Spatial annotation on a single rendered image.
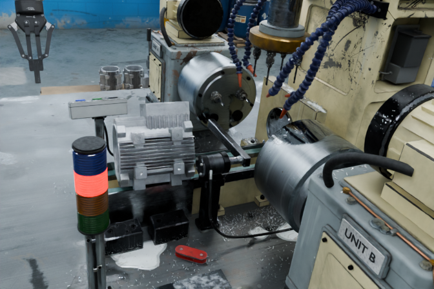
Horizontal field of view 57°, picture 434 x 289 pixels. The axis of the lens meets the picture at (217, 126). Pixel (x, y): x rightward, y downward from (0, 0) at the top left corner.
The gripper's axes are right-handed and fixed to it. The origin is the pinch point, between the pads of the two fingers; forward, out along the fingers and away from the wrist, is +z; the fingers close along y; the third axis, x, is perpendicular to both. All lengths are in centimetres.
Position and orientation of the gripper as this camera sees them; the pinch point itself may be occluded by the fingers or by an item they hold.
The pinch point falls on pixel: (36, 71)
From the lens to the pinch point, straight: 130.8
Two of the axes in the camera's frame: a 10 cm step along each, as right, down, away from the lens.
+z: 0.6, 9.9, 1.1
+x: -4.2, -0.8, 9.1
